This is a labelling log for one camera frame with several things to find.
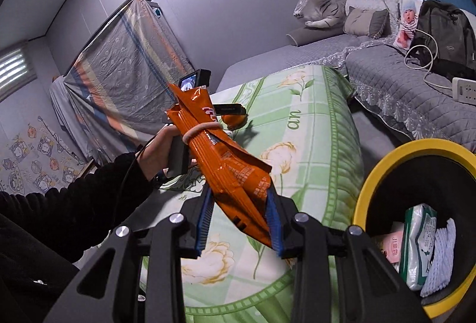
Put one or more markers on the person's black clothing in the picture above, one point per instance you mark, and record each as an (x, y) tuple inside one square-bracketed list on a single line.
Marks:
[(22, 282)]

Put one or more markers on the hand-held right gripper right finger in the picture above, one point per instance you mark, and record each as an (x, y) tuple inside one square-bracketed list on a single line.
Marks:
[(274, 222)]

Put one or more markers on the small orange pepper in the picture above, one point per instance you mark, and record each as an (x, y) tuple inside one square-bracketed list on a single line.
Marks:
[(234, 120)]

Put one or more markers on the grey bolster cushion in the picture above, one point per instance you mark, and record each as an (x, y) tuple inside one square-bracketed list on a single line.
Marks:
[(308, 36)]

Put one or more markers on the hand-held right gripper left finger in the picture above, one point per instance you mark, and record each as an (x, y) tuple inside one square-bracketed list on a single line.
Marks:
[(204, 219)]

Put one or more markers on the dark olive backpack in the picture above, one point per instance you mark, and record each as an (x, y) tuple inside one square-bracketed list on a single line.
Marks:
[(442, 33)]

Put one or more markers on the person's left forearm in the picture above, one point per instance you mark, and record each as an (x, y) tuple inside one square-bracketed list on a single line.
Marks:
[(74, 204)]

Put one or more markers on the white green tissue pack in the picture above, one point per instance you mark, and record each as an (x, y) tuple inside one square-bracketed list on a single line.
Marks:
[(420, 245)]

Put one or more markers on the window blind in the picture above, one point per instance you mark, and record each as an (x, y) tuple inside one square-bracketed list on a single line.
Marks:
[(15, 70)]

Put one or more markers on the grey quilted sofa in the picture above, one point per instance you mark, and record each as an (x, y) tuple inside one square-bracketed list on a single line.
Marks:
[(390, 85)]

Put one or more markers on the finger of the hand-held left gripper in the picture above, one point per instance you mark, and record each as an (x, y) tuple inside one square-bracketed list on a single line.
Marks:
[(230, 109)]

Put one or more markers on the baby photo pillow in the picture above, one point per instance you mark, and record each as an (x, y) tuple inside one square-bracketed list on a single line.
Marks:
[(409, 18)]

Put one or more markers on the orange snack bag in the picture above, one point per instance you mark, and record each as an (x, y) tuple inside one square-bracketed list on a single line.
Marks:
[(223, 167)]

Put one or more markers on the white pillow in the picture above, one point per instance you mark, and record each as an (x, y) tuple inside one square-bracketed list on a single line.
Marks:
[(468, 17)]

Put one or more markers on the white power strip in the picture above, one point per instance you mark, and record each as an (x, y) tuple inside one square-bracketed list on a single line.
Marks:
[(465, 90)]

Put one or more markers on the grey hanging cloth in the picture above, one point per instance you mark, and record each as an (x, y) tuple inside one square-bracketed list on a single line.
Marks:
[(63, 107)]

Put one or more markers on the yellow rimmed black bin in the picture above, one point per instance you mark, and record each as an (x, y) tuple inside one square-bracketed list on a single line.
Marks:
[(372, 181)]

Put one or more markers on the white foam net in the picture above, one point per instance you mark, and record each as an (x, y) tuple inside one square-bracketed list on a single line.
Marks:
[(442, 256)]

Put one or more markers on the striped cloth covered wardrobe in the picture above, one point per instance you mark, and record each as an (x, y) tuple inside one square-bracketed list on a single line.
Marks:
[(122, 77)]

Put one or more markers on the white tiger plush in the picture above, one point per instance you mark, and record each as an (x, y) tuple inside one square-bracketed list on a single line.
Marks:
[(323, 10)]

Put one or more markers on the person's left hand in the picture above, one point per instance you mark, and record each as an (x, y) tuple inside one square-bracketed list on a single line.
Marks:
[(160, 154)]

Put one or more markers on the pink tissue pack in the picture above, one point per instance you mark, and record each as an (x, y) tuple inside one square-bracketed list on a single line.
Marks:
[(392, 245)]

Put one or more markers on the cartoon wall stickers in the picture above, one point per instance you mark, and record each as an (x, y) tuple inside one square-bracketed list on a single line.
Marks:
[(41, 159)]

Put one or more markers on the dark grey pillow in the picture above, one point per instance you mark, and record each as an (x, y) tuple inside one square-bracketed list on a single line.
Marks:
[(377, 23)]

